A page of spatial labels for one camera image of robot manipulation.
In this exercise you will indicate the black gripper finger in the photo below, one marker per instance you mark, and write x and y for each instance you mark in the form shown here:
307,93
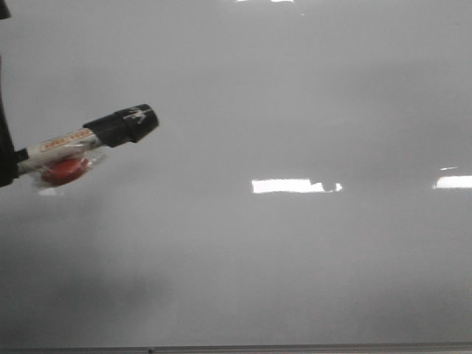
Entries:
9,164

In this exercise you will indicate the black and white whiteboard marker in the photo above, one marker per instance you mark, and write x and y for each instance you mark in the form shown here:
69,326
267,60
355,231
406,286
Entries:
121,127

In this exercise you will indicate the red magnet taped to marker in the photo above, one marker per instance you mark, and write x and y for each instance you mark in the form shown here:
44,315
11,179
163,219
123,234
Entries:
65,171

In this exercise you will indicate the white whiteboard with metal frame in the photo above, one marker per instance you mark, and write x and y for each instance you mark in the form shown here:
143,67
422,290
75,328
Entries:
309,181

